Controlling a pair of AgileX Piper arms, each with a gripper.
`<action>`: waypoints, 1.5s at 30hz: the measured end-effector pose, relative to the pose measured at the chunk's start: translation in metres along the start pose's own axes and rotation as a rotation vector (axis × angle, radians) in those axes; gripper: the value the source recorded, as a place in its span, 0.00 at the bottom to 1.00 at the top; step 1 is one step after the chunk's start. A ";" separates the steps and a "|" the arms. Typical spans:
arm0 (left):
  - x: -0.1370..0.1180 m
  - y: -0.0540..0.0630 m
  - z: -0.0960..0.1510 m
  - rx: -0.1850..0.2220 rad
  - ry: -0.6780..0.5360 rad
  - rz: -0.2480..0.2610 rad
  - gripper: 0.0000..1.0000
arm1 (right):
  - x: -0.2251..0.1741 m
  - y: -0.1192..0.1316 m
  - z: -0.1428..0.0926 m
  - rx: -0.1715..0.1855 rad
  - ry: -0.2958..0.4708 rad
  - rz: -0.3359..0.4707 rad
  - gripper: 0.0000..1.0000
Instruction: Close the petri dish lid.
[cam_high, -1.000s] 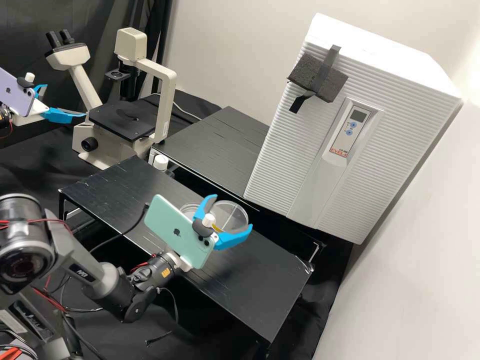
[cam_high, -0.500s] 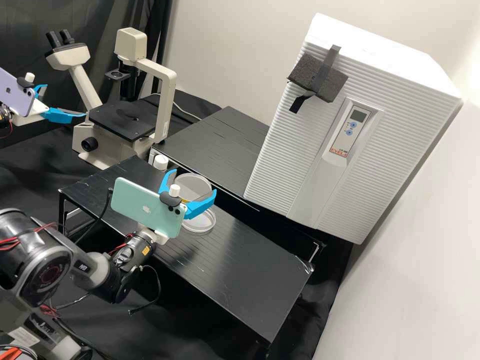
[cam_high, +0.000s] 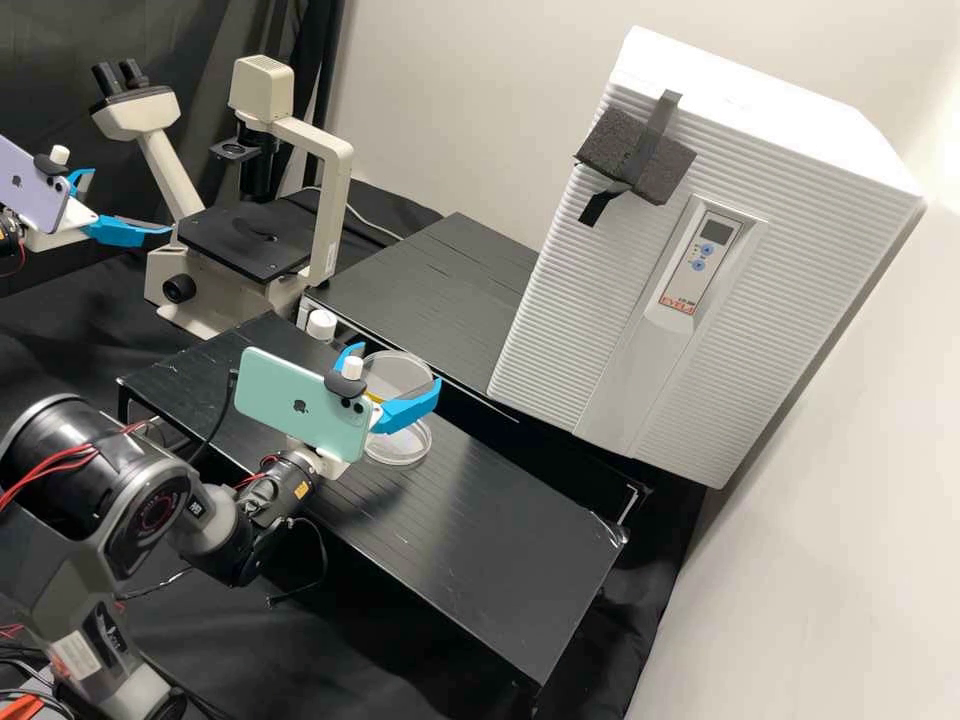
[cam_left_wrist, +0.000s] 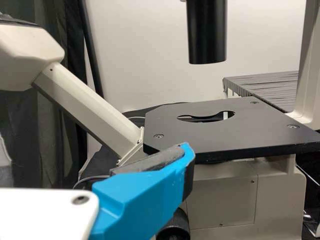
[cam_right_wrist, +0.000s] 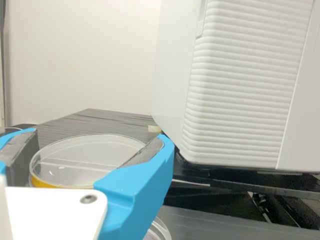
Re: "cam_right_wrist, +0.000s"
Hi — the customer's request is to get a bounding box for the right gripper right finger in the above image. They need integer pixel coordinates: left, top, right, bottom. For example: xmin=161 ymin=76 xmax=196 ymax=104
xmin=92 ymin=132 xmax=176 ymax=240

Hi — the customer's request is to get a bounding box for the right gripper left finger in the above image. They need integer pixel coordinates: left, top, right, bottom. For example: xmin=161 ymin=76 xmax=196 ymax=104
xmin=0 ymin=127 xmax=38 ymax=187

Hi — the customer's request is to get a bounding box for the white incubator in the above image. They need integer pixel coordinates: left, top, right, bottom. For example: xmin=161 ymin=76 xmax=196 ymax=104
xmin=147 ymin=0 xmax=211 ymax=161

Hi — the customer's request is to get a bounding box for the petri dish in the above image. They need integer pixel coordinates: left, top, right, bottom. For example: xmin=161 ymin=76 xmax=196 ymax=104
xmin=146 ymin=216 xmax=173 ymax=240

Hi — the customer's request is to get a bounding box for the incubator door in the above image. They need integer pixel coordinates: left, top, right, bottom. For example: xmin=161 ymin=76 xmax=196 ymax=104
xmin=179 ymin=0 xmax=320 ymax=174

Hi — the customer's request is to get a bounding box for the petri dish lid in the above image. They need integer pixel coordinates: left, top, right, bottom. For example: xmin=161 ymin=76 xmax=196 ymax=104
xmin=28 ymin=133 xmax=149 ymax=189

